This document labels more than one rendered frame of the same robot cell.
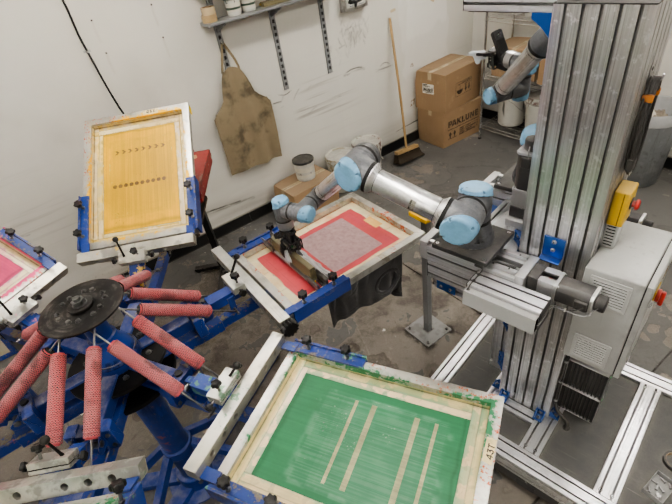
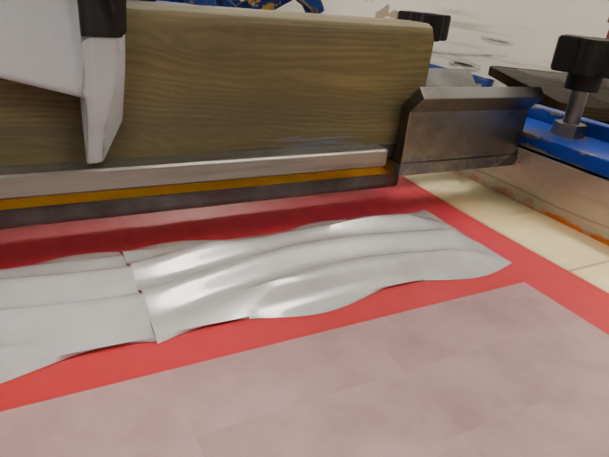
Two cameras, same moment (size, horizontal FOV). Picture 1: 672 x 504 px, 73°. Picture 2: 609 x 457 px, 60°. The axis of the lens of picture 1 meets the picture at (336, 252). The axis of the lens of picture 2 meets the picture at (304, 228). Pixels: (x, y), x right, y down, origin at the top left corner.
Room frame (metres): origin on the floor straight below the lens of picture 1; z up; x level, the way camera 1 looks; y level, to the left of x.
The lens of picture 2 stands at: (1.80, -0.03, 1.07)
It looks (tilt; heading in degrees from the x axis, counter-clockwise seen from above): 25 degrees down; 90
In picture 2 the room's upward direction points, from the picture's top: 6 degrees clockwise
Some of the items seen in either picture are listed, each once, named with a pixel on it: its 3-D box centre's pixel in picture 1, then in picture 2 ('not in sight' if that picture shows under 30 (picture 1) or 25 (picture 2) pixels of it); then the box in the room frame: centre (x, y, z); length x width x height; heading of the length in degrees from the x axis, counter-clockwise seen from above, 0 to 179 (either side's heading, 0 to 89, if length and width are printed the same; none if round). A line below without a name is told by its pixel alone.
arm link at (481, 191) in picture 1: (474, 201); not in sight; (1.31, -0.52, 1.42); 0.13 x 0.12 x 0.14; 143
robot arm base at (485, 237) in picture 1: (473, 226); not in sight; (1.32, -0.52, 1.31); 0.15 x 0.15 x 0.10
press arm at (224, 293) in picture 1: (225, 295); not in sight; (1.52, 0.52, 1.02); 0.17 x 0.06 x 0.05; 120
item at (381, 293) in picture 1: (363, 285); not in sight; (1.68, -0.10, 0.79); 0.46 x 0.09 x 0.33; 120
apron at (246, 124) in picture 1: (242, 108); not in sight; (3.77, 0.55, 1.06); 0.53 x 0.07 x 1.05; 120
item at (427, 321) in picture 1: (426, 276); not in sight; (1.99, -0.51, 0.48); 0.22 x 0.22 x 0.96; 30
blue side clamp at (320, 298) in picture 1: (320, 297); not in sight; (1.44, 0.10, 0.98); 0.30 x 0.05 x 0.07; 120
